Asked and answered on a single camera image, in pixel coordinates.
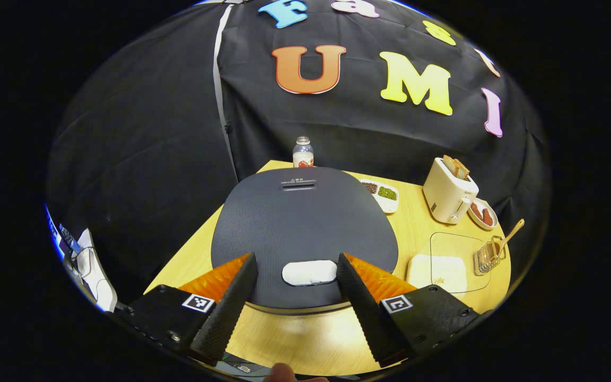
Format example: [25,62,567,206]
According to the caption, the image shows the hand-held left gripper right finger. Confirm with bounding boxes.
[336,253,480,368]

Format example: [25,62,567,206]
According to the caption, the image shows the black backdrop cloth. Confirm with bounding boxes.
[46,0,550,298]

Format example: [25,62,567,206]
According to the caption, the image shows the white toaster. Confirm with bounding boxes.
[422,157,479,224]

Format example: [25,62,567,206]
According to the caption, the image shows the dark grey rice cooker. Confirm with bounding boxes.
[210,167,399,316]

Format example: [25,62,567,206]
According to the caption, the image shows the white divided bean dish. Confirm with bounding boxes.
[360,179,399,214]

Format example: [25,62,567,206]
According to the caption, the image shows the white paper sheets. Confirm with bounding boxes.
[75,228,118,312]

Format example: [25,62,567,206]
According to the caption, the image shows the white round plate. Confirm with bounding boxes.
[467,197,499,230]

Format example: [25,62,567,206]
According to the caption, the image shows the wooden spoon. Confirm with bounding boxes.
[488,219,525,261]

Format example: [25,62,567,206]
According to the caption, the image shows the computer monitor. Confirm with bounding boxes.
[46,204,68,261]

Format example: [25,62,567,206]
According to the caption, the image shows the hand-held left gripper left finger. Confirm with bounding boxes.
[115,253,259,367]

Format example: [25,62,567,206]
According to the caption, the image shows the small clear bottle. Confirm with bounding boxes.
[292,136,315,168]

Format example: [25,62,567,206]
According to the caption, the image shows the clear container of rice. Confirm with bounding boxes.
[406,232,492,294]

